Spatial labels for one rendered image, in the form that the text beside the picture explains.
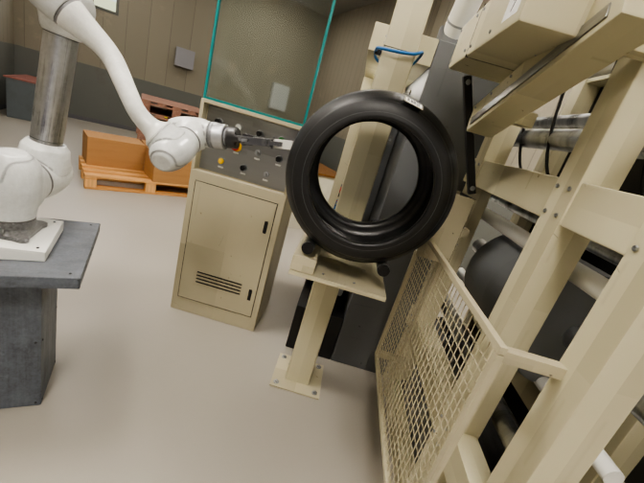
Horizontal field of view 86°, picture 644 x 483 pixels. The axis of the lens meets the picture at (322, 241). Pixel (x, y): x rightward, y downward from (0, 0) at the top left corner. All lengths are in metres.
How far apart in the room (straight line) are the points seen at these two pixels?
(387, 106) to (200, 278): 1.54
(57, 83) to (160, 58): 7.43
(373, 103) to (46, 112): 1.14
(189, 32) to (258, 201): 7.33
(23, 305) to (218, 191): 0.99
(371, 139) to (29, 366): 1.59
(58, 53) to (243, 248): 1.16
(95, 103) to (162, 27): 2.10
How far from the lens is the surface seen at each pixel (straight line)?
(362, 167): 1.52
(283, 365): 2.08
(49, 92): 1.61
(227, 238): 2.06
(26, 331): 1.66
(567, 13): 1.02
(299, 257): 1.24
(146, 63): 8.99
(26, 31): 9.24
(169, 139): 1.19
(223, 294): 2.21
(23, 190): 1.49
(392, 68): 1.54
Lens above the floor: 1.33
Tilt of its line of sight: 19 degrees down
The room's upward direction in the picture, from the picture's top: 16 degrees clockwise
